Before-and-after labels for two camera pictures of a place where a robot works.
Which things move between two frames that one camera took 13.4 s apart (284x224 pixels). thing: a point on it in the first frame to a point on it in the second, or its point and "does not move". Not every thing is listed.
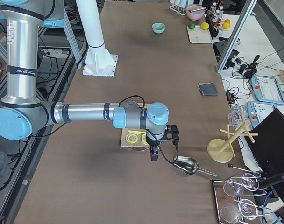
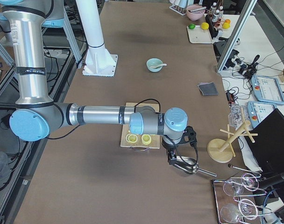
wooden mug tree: (221, 151) does not move
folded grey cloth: (208, 89) does not move
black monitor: (272, 146) does not move
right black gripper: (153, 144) to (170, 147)
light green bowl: (158, 28) to (154, 61)
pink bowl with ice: (195, 15) does not move
